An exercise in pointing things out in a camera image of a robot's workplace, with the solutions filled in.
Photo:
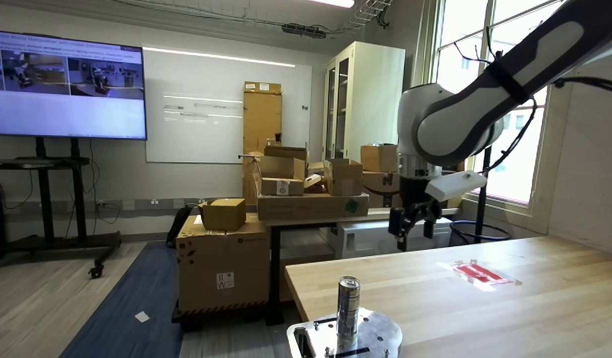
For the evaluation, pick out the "medium open cardboard box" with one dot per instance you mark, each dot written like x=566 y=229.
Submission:
x=282 y=162

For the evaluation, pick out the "black display stand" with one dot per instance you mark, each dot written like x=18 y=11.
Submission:
x=74 y=200

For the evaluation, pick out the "large wall display screen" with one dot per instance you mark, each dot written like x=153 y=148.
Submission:
x=64 y=86

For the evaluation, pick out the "long flat cardboard box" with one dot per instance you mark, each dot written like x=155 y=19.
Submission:
x=312 y=208

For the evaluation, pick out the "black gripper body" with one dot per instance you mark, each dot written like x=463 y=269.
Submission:
x=415 y=198

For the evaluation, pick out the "blue floor rug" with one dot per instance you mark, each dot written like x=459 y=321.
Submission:
x=129 y=311

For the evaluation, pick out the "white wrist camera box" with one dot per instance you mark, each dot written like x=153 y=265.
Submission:
x=455 y=184

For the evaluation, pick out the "black frame table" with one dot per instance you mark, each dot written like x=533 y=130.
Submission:
x=274 y=279

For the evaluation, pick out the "small open cardboard box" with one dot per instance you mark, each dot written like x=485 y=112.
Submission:
x=223 y=214

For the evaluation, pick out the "tall upright cardboard box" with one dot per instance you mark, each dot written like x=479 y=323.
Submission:
x=262 y=116

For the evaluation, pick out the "white tall cabinet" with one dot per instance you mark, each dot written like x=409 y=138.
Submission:
x=368 y=100

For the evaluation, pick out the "small cardboard box with label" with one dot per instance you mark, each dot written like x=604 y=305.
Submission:
x=280 y=186

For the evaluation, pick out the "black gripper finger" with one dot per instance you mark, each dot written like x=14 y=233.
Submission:
x=397 y=229
x=431 y=223

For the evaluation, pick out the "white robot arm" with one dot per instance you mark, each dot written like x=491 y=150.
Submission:
x=465 y=120

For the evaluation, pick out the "large cardboard box with label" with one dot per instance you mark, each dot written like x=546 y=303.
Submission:
x=223 y=271

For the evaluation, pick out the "ceiling light panel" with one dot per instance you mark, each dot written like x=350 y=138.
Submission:
x=334 y=3

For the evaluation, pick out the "white whiteboard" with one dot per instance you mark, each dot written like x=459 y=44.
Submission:
x=213 y=110

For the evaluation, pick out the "black round base stand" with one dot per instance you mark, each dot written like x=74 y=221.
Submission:
x=479 y=219

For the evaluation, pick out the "window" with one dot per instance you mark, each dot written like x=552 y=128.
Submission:
x=511 y=166

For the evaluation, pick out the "red and white packet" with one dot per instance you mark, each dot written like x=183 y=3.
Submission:
x=479 y=273

